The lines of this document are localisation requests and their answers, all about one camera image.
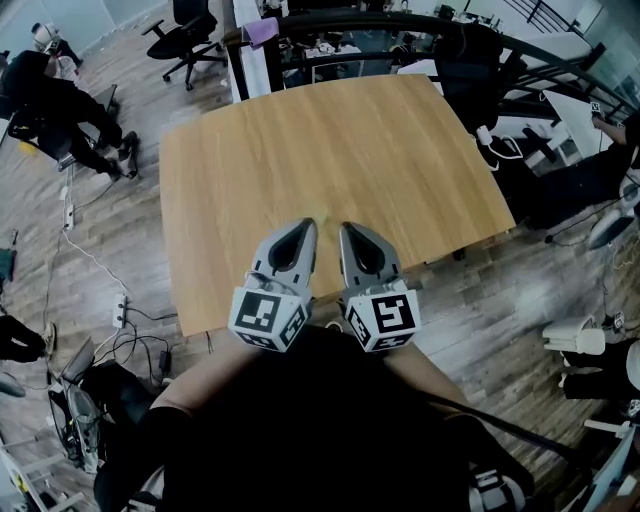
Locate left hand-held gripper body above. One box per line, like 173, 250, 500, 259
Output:
228, 271, 313, 354

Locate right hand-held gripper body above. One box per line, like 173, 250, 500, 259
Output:
342, 274, 422, 354

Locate person's left forearm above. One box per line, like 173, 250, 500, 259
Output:
149, 339, 256, 421

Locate person's right forearm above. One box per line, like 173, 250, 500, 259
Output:
384, 344, 471, 416

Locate wooden table white legs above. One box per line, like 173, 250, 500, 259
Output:
158, 73, 517, 337

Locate person's black shirt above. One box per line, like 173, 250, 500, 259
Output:
92, 324, 536, 512

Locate white overturned stool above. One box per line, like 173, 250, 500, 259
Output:
542, 314, 607, 356

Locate black office chair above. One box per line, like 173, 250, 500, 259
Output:
142, 0, 226, 92

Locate purple cloth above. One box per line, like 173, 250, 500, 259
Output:
241, 17, 280, 50

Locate white desk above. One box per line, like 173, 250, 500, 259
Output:
542, 89, 621, 156

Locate black metal railing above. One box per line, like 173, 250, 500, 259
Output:
222, 12, 640, 126

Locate thick black cable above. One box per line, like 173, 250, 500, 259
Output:
424, 393, 597, 481

